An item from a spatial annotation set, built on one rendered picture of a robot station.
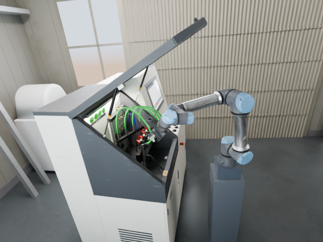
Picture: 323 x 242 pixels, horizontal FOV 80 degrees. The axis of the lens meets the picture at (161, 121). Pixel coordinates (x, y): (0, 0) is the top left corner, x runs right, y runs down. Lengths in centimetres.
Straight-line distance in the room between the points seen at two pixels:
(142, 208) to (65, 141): 74
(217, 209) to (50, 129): 147
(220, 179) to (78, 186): 113
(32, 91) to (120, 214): 213
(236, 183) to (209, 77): 207
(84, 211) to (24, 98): 191
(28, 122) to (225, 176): 265
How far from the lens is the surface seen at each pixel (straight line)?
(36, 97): 312
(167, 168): 154
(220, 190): 174
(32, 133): 331
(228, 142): 154
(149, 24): 328
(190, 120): 111
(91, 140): 136
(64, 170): 168
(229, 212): 194
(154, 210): 158
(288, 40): 362
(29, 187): 320
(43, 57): 407
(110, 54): 348
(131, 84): 185
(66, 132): 144
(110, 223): 188
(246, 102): 126
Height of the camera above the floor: 191
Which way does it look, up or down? 25 degrees down
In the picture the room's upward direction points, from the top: 5 degrees counter-clockwise
